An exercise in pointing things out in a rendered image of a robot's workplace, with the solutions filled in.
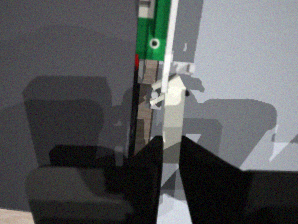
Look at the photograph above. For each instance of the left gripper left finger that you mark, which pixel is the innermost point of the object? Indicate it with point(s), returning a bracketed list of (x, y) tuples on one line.
[(100, 192)]

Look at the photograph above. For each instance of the green circuit board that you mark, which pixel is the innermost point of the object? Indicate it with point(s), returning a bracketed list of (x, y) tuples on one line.
[(156, 24)]

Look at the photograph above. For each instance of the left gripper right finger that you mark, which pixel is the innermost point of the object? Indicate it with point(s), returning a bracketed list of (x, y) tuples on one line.
[(220, 193)]

